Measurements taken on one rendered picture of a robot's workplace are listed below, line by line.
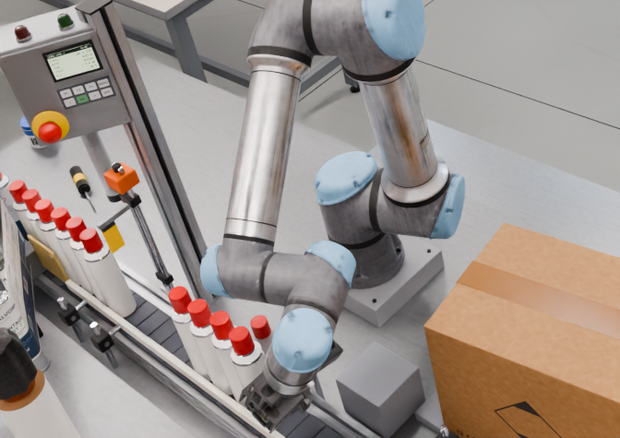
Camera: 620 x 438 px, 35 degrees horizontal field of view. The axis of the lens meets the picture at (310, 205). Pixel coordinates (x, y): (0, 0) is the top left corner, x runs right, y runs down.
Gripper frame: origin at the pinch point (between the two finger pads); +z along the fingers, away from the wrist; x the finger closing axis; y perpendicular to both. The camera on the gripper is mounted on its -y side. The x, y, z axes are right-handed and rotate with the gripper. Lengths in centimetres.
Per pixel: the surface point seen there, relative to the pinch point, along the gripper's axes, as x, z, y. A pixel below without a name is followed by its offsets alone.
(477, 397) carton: 21.7, -19.9, -15.8
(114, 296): -38.5, 21.2, 1.8
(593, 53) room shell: -31, 125, -223
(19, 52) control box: -65, -24, -2
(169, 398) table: -17.0, 21.9, 7.3
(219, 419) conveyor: -6.7, 12.6, 5.7
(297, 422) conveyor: 3.8, 4.1, -1.2
